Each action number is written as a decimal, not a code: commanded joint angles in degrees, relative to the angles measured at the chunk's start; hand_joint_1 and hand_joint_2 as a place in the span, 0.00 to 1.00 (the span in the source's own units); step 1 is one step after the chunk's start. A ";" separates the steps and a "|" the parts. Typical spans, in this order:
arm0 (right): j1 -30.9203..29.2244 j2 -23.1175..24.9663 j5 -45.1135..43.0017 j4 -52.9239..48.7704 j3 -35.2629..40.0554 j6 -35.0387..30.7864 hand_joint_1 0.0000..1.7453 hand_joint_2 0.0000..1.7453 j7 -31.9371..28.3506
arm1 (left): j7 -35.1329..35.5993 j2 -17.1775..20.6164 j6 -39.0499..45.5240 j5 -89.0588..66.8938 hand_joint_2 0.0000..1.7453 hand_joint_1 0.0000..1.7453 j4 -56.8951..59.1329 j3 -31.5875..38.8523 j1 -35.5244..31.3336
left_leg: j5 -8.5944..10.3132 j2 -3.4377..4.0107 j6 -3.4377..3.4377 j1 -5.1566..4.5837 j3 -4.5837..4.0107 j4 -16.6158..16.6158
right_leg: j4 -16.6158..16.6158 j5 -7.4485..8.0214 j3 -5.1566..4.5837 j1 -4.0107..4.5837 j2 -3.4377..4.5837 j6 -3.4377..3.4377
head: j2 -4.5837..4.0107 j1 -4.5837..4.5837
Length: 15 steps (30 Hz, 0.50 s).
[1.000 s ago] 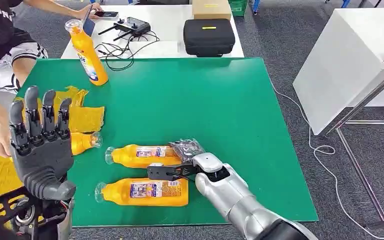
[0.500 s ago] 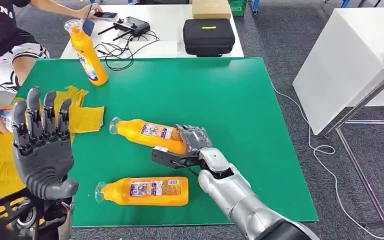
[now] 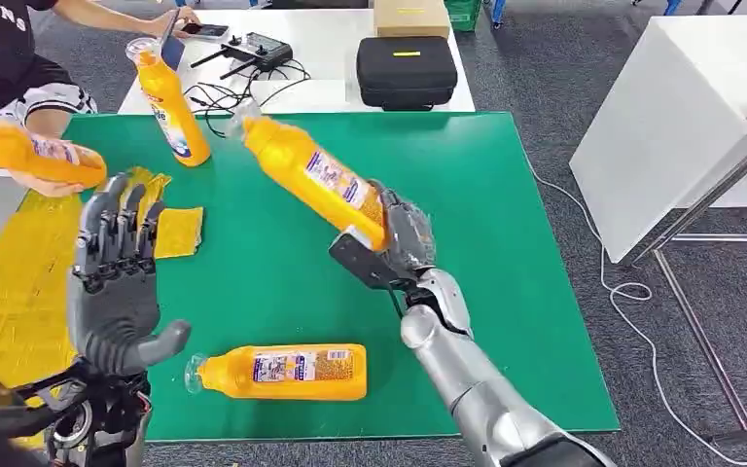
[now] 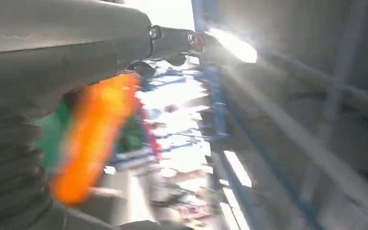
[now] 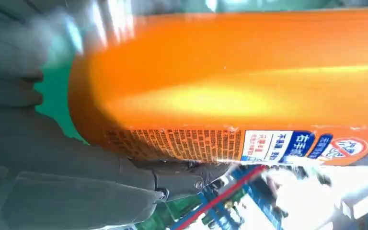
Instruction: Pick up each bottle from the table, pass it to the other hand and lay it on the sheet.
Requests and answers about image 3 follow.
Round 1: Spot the green table mat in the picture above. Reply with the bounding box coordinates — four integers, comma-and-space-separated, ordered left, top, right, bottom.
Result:
63, 110, 621, 445

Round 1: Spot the steel table frame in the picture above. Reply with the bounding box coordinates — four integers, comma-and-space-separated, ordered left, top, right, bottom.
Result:
624, 101, 747, 446

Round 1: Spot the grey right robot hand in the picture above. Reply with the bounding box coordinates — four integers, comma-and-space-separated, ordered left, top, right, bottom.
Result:
367, 179, 438, 279

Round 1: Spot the black cable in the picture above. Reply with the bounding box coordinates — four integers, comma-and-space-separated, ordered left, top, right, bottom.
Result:
183, 58, 312, 138

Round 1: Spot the yellow plastic sheet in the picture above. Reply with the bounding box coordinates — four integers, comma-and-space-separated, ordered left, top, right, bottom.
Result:
0, 165, 206, 450

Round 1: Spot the white desk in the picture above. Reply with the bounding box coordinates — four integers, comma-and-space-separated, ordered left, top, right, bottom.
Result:
117, 7, 477, 118

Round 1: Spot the cardboard box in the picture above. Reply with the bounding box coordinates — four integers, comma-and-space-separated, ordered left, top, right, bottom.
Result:
373, 0, 452, 40

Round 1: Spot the black carry case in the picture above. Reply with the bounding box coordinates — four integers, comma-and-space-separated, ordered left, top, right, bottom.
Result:
355, 35, 459, 112

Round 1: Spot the green crate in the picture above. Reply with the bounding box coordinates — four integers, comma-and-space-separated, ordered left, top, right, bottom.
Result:
443, 0, 483, 33

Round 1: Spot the black remote controller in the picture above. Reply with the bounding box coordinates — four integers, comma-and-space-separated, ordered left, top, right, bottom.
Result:
190, 32, 295, 81

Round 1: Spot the black smartphone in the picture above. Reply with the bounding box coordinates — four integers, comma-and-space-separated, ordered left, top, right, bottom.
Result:
181, 22, 231, 40

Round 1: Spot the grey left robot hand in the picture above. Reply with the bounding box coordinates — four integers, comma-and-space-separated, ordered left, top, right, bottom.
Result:
67, 172, 193, 378

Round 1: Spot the white side table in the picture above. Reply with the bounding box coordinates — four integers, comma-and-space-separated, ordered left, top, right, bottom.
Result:
569, 15, 747, 266

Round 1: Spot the blue table frame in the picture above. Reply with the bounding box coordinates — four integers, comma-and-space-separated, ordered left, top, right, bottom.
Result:
489, 0, 682, 23

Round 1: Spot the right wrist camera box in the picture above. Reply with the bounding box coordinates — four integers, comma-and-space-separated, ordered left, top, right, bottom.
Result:
328, 225, 416, 291

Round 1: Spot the white floor cable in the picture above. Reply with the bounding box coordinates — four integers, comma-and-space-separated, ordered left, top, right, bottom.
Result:
524, 163, 747, 467

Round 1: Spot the orange drink bottle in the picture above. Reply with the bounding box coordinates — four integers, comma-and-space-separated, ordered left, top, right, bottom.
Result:
184, 342, 369, 402
124, 36, 212, 169
0, 116, 109, 190
228, 99, 391, 253

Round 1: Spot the person's left hand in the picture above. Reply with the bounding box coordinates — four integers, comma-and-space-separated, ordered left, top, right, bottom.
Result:
154, 6, 202, 40

